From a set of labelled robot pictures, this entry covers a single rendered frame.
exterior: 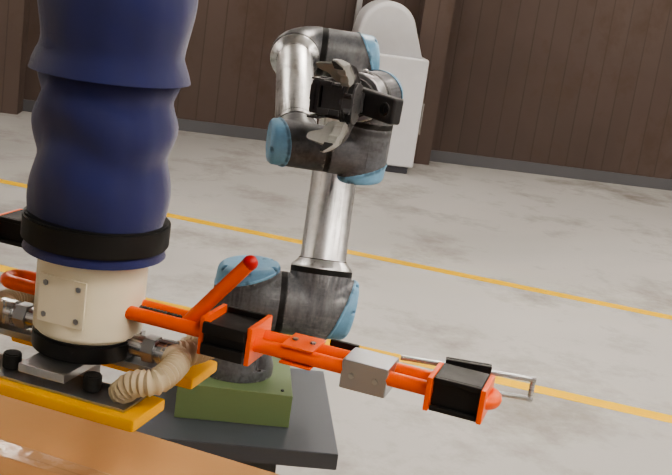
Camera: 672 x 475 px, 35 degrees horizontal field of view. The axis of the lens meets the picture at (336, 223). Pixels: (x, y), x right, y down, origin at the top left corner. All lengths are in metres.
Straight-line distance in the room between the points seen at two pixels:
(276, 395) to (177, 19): 1.18
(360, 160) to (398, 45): 8.16
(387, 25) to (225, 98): 2.00
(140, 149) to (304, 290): 1.01
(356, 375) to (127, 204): 0.41
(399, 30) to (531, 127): 2.15
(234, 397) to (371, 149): 0.76
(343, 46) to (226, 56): 8.53
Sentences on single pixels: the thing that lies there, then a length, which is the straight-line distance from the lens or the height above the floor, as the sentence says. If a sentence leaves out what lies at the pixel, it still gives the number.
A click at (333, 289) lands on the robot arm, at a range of 2.48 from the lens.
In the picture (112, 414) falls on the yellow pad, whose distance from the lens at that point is 1.58.
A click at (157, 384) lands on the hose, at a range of 1.56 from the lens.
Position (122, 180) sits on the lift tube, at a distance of 1.56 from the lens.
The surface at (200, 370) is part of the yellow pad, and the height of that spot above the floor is 1.14.
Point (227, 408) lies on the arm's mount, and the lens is 2.50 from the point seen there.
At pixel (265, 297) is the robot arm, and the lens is 2.47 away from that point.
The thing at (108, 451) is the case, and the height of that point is 0.94.
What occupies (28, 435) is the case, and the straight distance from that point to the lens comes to 1.95.
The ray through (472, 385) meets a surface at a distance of 1.48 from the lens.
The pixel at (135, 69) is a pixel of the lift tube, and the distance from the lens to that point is 1.52.
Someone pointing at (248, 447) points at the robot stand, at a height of 0.75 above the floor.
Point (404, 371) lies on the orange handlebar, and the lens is 1.55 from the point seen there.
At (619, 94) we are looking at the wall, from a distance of 11.75.
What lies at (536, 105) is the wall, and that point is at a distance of 11.50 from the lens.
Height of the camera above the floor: 1.79
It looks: 13 degrees down
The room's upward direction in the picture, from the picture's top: 8 degrees clockwise
